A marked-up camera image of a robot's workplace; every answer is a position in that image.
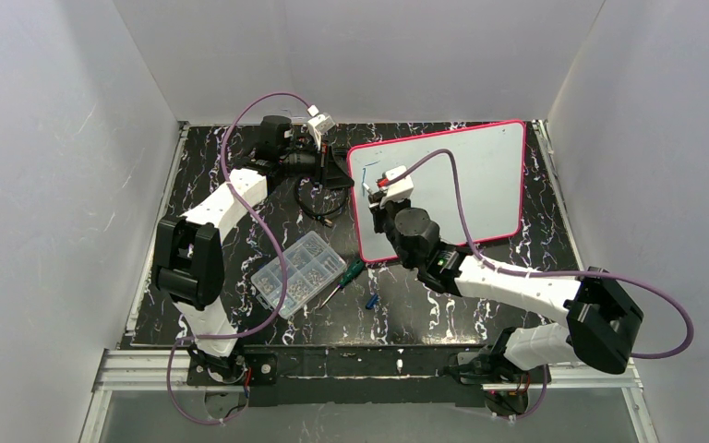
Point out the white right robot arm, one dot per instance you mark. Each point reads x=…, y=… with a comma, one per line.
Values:
x=593, y=320

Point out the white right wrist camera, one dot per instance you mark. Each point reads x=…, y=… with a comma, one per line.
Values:
x=395, y=185

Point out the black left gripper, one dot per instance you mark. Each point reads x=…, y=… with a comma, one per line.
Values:
x=325, y=163

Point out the pink framed whiteboard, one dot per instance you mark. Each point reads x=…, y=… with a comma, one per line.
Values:
x=489, y=160

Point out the blue marker cap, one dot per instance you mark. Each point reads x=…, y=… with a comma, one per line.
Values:
x=371, y=303

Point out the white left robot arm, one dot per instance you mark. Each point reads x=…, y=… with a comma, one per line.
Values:
x=187, y=263

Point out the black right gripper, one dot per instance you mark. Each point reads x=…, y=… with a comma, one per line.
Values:
x=377, y=200

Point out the clear plastic screw box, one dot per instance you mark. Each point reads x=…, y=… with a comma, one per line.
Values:
x=312, y=265

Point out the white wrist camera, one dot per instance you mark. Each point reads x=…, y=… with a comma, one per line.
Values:
x=318, y=124
x=395, y=185

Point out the green handled screwdriver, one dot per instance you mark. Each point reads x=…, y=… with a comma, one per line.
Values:
x=351, y=273

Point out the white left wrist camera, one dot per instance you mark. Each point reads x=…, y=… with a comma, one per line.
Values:
x=318, y=124

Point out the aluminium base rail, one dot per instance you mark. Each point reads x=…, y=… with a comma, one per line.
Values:
x=289, y=375

